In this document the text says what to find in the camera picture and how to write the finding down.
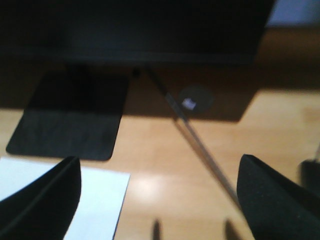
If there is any black computer monitor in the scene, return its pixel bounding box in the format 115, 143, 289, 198
0, 0, 275, 161

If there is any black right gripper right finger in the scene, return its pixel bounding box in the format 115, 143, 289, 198
236, 154, 320, 240

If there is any white paper sheet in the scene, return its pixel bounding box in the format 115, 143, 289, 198
0, 156, 130, 240

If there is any black monitor cable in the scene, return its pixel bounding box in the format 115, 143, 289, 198
144, 65, 241, 205

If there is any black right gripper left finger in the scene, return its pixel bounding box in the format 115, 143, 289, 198
0, 156, 82, 240

